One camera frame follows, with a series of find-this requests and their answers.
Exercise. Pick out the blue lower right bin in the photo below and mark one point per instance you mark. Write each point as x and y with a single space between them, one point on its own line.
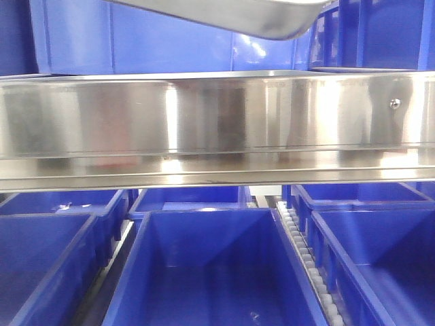
378 265

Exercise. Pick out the blue rear right bin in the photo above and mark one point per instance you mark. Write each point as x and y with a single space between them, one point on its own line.
355 197

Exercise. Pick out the metal roller track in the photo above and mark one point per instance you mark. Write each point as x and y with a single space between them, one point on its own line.
267 196

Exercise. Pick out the blue bin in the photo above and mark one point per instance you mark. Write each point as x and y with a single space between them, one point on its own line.
47 264
190 198
355 197
378 265
110 206
232 267

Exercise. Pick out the blue lower centre bin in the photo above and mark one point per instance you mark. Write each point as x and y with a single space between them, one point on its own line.
232 267

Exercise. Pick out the blue rear left bin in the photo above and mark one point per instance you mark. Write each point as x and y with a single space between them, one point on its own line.
110 206

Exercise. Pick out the blue upper right crate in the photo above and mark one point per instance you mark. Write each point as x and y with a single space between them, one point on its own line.
374 34

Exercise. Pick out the silver steel tray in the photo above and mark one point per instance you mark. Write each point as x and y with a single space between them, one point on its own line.
272 20

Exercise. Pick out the blue rear centre bin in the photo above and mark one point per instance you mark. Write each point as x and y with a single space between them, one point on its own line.
190 198

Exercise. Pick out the large blue upper crate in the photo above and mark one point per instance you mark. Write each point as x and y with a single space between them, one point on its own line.
100 37

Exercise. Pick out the stainless steel shelf rail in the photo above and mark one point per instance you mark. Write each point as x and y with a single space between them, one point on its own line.
217 128

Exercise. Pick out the blue lower left bin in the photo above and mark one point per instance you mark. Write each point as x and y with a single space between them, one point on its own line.
47 264

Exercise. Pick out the rail screw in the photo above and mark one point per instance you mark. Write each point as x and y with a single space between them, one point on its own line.
395 103

